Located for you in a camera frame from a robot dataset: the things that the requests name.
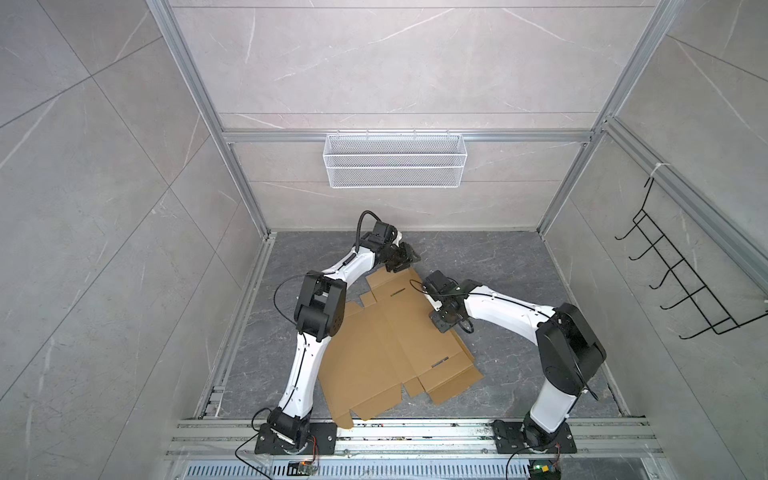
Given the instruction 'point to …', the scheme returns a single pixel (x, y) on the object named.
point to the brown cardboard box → (387, 341)
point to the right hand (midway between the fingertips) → (447, 317)
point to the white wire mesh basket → (395, 160)
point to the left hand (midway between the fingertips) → (423, 256)
